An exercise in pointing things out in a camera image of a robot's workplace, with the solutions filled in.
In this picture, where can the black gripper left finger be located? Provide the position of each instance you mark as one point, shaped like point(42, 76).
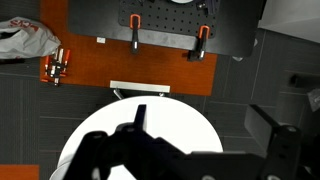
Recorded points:
point(140, 116)

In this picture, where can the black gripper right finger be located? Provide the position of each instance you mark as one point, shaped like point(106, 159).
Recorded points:
point(263, 125)

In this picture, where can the grey crumpled wrapper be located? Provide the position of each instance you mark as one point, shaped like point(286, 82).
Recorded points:
point(315, 99)

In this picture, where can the black cylinder object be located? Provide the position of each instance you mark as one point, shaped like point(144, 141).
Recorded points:
point(301, 81)

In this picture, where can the white paper scrap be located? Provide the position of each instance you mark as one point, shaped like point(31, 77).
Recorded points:
point(238, 58)

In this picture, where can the small white floor label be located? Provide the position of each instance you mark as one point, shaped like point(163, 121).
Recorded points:
point(101, 40)

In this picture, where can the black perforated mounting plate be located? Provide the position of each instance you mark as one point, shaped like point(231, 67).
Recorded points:
point(166, 20)

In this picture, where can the white cabinet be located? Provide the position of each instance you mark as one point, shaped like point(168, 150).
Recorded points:
point(293, 16)

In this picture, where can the white crumpled plastic bag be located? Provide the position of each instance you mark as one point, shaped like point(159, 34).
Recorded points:
point(23, 40)

